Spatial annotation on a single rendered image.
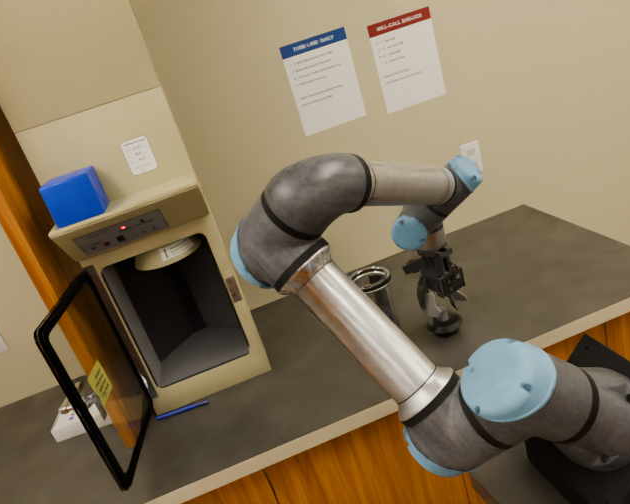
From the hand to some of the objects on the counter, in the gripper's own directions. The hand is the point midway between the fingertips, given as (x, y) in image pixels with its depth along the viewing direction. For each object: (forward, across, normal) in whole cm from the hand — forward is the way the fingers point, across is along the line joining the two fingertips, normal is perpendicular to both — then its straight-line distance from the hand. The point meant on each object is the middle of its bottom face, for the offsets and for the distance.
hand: (441, 313), depth 140 cm
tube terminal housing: (+5, -52, +41) cm, 67 cm away
